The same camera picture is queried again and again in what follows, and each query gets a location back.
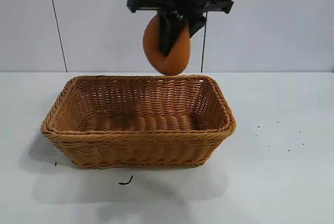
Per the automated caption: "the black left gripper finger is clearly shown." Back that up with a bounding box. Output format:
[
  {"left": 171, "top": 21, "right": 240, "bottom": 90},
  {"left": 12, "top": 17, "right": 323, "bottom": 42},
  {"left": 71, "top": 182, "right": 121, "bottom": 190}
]
[
  {"left": 156, "top": 12, "right": 174, "bottom": 58},
  {"left": 186, "top": 16, "right": 208, "bottom": 39}
]

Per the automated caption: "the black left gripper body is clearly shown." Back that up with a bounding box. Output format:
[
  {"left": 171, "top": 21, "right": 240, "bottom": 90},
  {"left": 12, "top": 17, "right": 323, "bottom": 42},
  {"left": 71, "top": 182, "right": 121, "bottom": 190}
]
[{"left": 127, "top": 0, "right": 234, "bottom": 23}]

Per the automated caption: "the orange round bread bun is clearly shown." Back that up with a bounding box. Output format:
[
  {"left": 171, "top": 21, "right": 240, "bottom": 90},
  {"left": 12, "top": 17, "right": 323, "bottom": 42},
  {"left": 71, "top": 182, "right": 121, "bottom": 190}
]
[{"left": 142, "top": 15, "right": 190, "bottom": 76}]

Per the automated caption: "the woven wicker basket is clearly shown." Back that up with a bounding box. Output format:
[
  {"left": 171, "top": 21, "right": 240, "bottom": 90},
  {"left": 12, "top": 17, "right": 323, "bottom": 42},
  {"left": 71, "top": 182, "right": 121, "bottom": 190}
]
[{"left": 40, "top": 74, "right": 237, "bottom": 170}]

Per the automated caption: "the black curled thread scrap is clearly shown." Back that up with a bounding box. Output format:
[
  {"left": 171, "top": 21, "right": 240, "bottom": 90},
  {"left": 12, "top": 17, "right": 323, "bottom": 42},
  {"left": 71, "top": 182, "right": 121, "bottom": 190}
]
[{"left": 118, "top": 174, "right": 134, "bottom": 186}]

